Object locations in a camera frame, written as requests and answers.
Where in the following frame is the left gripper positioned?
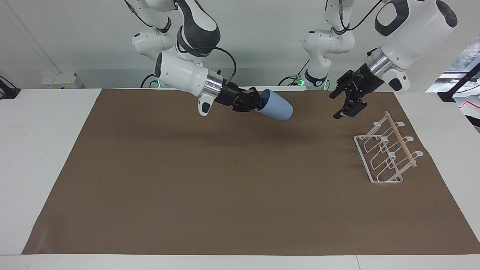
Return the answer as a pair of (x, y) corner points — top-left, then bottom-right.
(329, 62), (384, 120)

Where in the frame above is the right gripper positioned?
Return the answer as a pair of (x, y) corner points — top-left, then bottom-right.
(216, 83), (261, 113)

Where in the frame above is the blue cup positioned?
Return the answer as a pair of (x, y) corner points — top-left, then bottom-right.
(255, 88), (294, 121)

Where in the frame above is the black stand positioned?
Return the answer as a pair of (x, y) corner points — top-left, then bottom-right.
(436, 62), (480, 103)
(0, 76), (21, 100)

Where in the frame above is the white box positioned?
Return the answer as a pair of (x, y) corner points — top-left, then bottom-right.
(42, 72), (81, 90)

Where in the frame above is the black cable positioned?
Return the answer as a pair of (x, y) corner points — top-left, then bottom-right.
(124, 0), (156, 29)
(176, 44), (237, 87)
(140, 73), (159, 89)
(278, 74), (303, 86)
(337, 0), (384, 32)

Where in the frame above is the white wire cup holder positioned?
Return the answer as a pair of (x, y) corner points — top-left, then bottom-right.
(353, 111), (425, 185)

